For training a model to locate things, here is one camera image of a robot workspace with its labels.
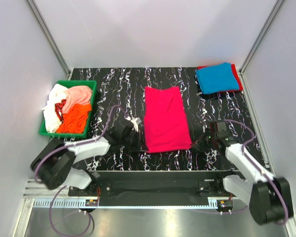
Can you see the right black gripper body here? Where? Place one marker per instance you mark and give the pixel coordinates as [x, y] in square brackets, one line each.
[206, 142]

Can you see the magenta t shirt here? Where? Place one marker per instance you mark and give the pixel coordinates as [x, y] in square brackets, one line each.
[165, 123]

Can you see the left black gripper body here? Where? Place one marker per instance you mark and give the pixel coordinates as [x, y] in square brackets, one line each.
[132, 141]

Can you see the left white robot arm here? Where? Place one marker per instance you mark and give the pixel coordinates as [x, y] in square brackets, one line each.
[54, 164]

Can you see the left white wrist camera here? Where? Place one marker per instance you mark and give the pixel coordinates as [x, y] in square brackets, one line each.
[136, 122]

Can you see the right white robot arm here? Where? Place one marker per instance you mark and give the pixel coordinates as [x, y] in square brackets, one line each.
[268, 197]

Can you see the orange t shirt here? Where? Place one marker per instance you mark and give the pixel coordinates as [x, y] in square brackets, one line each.
[75, 120]

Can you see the folded blue t shirt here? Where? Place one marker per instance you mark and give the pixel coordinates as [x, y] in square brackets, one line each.
[215, 77]

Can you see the dark red patterned garment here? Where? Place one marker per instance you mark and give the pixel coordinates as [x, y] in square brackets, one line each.
[59, 109]

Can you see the aluminium frame rail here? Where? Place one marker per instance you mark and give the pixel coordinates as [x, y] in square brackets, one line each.
[231, 184]

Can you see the folded red t shirt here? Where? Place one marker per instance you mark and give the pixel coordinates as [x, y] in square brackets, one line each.
[236, 76]

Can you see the green plastic bin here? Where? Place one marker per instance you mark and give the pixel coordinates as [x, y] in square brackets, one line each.
[68, 84]

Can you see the light pink t shirt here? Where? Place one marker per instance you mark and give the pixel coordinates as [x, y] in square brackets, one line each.
[77, 95]

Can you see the white t shirt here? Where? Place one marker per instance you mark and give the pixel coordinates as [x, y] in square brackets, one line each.
[52, 123]

